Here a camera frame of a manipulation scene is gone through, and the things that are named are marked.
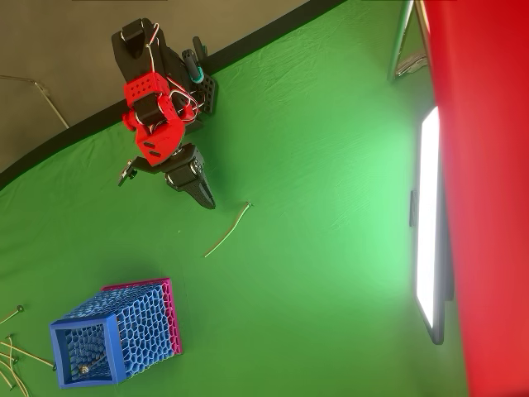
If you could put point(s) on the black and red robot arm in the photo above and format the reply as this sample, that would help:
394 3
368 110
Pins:
155 111

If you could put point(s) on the blue and pink lattice basket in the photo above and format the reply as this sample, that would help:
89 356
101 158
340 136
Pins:
136 322

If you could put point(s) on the green cloth with black edge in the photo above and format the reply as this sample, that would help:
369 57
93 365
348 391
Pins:
297 173

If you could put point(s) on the white LED light panel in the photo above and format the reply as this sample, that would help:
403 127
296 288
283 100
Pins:
427 215

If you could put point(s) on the blurred red object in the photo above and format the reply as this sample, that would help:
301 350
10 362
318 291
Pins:
487 186

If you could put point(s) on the small wrist camera board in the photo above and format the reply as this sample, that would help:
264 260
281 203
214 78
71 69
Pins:
126 173

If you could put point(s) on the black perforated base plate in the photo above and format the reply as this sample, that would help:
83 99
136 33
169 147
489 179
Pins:
208 93

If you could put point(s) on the metal stand frame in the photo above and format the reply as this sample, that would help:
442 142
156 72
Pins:
398 41

